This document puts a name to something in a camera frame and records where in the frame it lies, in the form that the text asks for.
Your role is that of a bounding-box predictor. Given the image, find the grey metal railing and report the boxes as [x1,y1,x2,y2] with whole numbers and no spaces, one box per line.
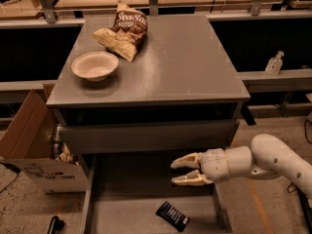
[0,0,312,28]

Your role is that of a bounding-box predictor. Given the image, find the dark blue rxbar wrapper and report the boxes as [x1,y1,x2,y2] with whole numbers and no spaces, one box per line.
[156,201,190,232]

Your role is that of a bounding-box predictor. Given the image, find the black power strip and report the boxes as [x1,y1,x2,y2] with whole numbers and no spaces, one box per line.
[297,189,312,234]

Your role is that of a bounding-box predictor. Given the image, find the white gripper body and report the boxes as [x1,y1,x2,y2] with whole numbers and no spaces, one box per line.
[200,148,229,182]

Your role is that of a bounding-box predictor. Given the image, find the closed grey top drawer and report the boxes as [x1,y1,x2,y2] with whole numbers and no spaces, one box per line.
[60,119,239,154]

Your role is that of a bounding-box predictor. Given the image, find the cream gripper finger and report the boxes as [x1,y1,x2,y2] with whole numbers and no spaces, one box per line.
[172,170,212,186]
[171,152,202,169]

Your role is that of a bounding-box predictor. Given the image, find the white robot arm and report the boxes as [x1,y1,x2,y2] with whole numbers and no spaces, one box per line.
[171,134,312,198]

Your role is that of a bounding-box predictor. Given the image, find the white paper bowl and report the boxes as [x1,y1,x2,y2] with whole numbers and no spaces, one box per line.
[71,52,119,82]

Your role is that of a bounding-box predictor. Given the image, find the black floor object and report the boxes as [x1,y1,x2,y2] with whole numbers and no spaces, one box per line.
[47,215,64,234]

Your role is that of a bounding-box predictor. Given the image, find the grey drawer cabinet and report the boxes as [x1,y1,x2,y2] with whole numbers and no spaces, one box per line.
[47,15,250,234]

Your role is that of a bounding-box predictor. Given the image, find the metal can in box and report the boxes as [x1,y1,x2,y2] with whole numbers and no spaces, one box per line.
[52,124,62,159]

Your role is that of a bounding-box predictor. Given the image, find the open grey middle drawer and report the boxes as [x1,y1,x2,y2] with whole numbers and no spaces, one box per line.
[86,151,232,234]

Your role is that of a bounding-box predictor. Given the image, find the brown sea salt chip bag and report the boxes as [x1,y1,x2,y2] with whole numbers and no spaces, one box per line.
[92,1,148,61]

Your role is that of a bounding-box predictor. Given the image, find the cardboard box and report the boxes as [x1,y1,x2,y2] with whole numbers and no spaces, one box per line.
[0,90,87,193]

